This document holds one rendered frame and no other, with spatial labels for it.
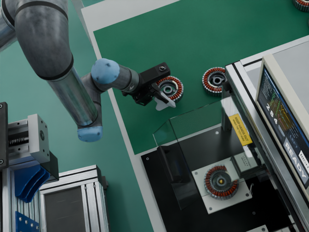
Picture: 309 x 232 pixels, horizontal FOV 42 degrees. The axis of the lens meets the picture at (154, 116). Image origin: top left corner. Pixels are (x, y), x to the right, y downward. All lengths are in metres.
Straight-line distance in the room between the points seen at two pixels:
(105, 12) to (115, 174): 0.90
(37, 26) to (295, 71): 0.56
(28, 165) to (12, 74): 1.50
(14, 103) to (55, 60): 1.78
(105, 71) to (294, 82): 0.55
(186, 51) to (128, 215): 0.96
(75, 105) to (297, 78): 0.55
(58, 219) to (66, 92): 1.12
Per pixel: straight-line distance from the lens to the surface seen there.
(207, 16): 1.75
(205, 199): 1.34
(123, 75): 1.23
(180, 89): 1.45
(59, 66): 0.93
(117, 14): 1.82
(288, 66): 0.92
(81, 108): 1.10
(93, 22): 1.82
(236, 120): 1.13
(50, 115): 2.53
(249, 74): 1.14
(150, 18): 1.77
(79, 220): 2.01
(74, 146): 2.39
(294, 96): 0.88
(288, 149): 1.00
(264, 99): 1.03
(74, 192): 2.06
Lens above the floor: 2.07
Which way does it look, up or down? 62 degrees down
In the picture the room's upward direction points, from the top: 17 degrees counter-clockwise
